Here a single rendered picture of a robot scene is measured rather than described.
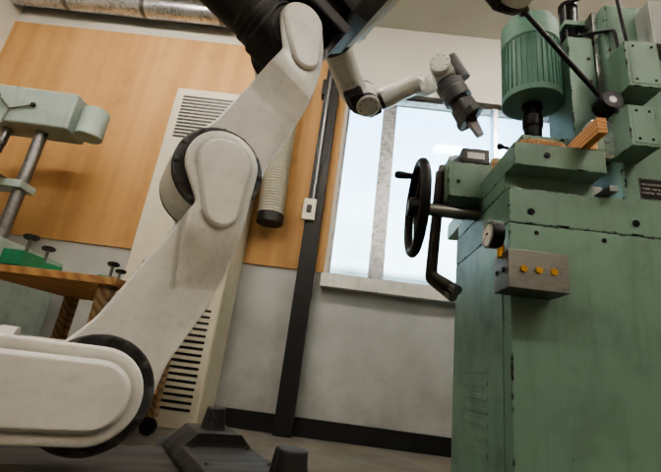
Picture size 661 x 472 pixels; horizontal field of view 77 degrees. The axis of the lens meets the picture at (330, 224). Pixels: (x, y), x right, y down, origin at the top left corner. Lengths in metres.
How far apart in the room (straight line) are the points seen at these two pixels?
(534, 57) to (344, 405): 1.81
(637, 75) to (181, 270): 1.25
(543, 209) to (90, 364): 0.93
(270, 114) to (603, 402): 0.85
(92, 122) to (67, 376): 2.15
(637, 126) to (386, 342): 1.60
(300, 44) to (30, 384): 0.66
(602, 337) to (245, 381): 1.80
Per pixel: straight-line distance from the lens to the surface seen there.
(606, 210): 1.15
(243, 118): 0.75
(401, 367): 2.41
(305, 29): 0.87
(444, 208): 1.22
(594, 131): 1.11
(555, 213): 1.09
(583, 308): 1.05
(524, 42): 1.55
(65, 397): 0.59
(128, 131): 3.05
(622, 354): 1.08
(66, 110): 2.71
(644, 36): 1.63
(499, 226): 0.94
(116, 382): 0.59
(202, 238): 0.63
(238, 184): 0.65
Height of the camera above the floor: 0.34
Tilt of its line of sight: 19 degrees up
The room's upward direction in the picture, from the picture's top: 7 degrees clockwise
